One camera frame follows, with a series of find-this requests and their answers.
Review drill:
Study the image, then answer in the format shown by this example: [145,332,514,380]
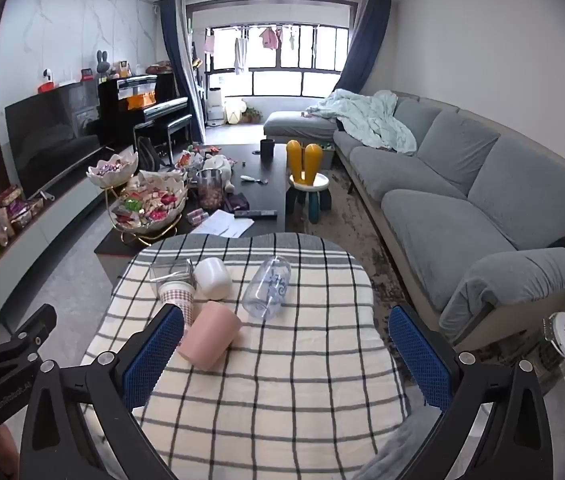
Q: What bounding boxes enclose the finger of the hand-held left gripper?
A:
[0,304,58,401]

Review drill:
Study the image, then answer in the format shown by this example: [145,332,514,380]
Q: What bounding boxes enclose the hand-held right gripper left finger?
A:
[18,303,186,480]

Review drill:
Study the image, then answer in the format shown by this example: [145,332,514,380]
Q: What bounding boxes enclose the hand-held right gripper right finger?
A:
[389,304,554,480]

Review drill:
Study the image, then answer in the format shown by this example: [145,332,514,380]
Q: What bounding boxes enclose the pink cup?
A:
[177,301,242,372]

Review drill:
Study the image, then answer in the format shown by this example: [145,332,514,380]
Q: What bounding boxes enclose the red dotted paper cup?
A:
[157,280,198,326]

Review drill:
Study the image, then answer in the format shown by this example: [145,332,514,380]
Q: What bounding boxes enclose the clear glass cup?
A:
[150,259,196,286]

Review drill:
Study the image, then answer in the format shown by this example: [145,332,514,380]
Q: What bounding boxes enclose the white cup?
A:
[193,257,234,301]

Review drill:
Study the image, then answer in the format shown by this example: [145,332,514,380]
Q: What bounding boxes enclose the grey cloth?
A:
[355,400,443,480]

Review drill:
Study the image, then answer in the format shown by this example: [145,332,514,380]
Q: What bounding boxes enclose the row of snack packets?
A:
[0,185,46,276]

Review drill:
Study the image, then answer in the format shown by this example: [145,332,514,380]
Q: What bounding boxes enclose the grey television cabinet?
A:
[0,177,113,321]

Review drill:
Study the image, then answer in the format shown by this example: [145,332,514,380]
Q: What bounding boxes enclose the checked white table cloth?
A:
[78,232,413,480]

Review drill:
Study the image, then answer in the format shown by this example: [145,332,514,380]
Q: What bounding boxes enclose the white paper sheets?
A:
[190,209,256,239]

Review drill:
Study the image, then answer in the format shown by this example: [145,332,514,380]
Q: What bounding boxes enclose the tiered white snack bowl stand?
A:
[86,149,190,247]

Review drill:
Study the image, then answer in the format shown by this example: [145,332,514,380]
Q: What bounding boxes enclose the grey sofa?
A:
[263,91,565,346]

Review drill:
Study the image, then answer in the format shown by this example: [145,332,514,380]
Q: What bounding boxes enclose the glass jar of snacks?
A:
[196,168,224,209]

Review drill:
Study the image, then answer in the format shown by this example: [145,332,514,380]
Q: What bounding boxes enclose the black coffee table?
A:
[93,144,288,261]

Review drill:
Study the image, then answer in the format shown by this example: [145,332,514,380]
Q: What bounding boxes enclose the flat screen television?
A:
[4,81,103,200]

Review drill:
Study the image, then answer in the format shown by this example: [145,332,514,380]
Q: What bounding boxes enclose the white plush toy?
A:
[202,154,236,191]

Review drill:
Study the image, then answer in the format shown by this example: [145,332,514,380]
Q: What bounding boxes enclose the black backpack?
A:
[135,136,160,173]

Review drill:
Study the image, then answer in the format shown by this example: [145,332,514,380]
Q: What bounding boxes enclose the child stool with yellow ears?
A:
[285,140,332,225]

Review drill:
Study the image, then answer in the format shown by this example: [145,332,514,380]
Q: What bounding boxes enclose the black piano bench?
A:
[133,115,193,166]

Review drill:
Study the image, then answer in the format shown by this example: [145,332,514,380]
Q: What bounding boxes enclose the black upright piano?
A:
[97,72,193,151]

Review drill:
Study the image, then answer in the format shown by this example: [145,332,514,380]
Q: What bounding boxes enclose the pale green blanket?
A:
[307,89,418,156]

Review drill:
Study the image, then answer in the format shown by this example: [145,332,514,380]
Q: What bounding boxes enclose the white air purifier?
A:
[206,89,226,126]

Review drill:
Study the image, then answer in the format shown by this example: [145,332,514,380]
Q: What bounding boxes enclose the blue curtain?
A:
[337,0,392,96]
[157,0,203,146]

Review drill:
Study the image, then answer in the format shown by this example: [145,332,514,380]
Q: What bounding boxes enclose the balcony window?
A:
[205,22,351,98]

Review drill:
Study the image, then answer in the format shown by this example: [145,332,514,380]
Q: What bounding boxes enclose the white hanging garment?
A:
[234,37,249,75]

